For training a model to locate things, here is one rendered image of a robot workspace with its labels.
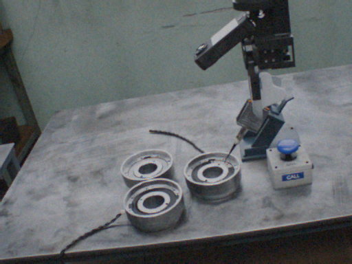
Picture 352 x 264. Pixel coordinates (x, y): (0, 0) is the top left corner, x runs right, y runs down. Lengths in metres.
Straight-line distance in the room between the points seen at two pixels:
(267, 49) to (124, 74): 1.82
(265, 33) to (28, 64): 2.01
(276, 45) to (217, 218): 0.30
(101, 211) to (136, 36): 1.65
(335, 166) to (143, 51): 1.72
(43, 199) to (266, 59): 0.53
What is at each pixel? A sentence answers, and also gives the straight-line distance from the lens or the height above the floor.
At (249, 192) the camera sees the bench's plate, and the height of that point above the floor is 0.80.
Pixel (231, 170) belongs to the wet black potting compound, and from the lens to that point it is 0.77.
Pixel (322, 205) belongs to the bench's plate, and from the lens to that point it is 0.73.
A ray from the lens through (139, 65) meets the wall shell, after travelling 2.40.
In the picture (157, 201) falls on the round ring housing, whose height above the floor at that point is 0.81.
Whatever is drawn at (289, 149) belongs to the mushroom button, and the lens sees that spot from 0.74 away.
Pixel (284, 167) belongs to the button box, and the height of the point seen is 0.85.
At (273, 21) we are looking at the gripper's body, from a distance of 0.67.
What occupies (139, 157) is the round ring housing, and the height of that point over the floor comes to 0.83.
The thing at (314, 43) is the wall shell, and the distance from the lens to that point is 2.45.
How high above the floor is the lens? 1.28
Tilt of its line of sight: 26 degrees down
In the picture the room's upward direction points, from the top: 11 degrees counter-clockwise
